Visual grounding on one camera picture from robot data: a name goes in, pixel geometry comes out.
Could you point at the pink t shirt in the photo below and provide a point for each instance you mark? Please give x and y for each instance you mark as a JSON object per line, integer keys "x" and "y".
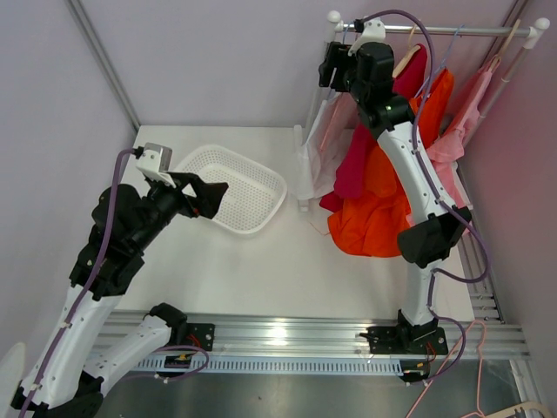
{"x": 450, "y": 146}

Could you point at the orange t shirt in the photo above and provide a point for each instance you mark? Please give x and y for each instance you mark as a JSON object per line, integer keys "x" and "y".
{"x": 369, "y": 226}

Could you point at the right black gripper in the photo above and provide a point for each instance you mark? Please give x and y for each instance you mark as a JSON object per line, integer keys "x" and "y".
{"x": 338, "y": 57}

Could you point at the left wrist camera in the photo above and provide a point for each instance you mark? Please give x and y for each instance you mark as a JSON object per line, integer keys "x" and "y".
{"x": 153, "y": 161}

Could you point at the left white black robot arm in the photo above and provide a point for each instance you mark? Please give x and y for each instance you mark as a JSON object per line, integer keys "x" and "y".
{"x": 64, "y": 383}

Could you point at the white t shirt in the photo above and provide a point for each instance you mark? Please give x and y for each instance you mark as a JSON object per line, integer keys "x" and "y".
{"x": 314, "y": 172}

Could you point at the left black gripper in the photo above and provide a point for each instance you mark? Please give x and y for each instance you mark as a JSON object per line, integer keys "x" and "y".
{"x": 211, "y": 194}

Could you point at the pink wire hanger on rack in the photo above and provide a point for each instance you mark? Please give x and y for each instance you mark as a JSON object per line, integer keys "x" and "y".
{"x": 328, "y": 120}

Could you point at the magenta t shirt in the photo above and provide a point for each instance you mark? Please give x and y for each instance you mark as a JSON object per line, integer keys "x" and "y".
{"x": 350, "y": 182}

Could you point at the white cable duct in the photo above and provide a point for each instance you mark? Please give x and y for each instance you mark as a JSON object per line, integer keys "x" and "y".
{"x": 272, "y": 365}

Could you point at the metal clothes rack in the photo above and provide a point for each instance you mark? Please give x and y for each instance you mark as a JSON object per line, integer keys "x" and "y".
{"x": 531, "y": 35}

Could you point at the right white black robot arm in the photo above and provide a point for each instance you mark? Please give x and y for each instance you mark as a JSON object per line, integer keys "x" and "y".
{"x": 365, "y": 72}

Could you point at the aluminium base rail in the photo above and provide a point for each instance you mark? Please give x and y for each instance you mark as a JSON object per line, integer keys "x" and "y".
{"x": 267, "y": 336}

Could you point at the beige wooden hanger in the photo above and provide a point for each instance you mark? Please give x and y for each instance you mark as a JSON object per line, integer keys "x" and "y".
{"x": 411, "y": 50}

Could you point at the white plastic laundry basket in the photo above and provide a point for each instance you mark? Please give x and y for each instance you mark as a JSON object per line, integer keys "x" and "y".
{"x": 255, "y": 192}

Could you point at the beige hanger bottom right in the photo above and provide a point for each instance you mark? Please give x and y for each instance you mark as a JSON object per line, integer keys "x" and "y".
{"x": 523, "y": 407}

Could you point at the blue wire hanger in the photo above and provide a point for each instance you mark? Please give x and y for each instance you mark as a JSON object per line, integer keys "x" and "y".
{"x": 345, "y": 29}

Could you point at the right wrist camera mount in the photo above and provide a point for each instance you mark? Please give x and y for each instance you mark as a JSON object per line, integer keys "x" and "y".
{"x": 372, "y": 30}

